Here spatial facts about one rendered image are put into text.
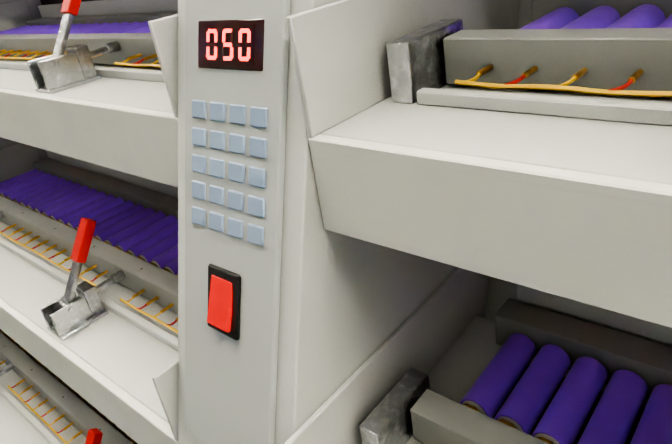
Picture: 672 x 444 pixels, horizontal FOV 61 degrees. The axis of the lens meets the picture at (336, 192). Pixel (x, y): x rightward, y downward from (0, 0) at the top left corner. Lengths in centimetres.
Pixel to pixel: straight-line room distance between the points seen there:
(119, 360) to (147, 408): 6
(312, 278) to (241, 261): 4
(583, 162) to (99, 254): 45
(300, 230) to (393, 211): 5
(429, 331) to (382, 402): 6
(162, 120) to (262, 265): 11
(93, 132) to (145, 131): 7
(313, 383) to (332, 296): 4
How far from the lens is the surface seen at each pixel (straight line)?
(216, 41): 28
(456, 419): 32
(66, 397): 73
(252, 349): 29
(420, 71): 27
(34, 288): 61
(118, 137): 38
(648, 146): 21
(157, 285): 48
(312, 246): 26
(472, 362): 39
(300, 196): 25
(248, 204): 27
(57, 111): 44
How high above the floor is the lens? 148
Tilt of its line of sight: 12 degrees down
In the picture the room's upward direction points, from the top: 3 degrees clockwise
